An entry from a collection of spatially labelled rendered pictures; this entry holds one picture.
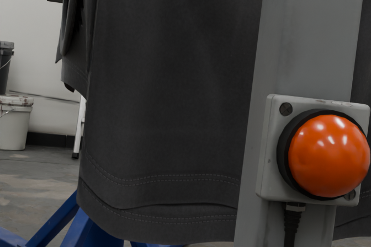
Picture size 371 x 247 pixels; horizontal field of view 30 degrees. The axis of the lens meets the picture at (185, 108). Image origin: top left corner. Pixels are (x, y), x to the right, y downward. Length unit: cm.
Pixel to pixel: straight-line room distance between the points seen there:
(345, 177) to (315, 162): 1
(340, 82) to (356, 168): 6
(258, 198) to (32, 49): 492
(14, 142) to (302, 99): 463
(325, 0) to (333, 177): 9
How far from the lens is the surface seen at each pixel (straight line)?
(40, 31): 524
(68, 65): 69
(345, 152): 30
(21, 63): 523
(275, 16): 35
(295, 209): 33
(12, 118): 490
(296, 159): 31
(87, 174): 61
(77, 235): 184
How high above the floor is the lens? 68
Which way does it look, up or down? 3 degrees down
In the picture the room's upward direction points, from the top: 6 degrees clockwise
